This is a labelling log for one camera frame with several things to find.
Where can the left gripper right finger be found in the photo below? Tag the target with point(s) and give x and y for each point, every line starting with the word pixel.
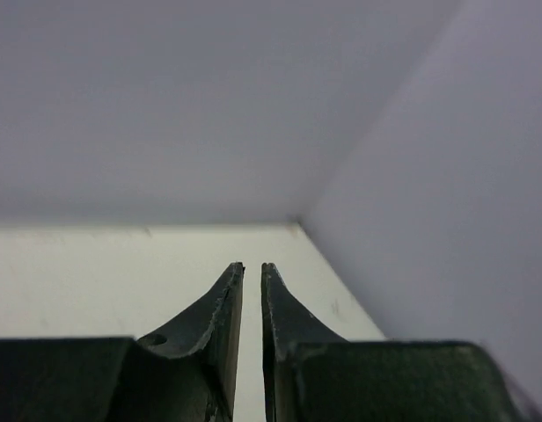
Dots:
pixel 311 373

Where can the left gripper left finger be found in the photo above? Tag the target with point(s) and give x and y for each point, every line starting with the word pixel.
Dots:
pixel 185 370

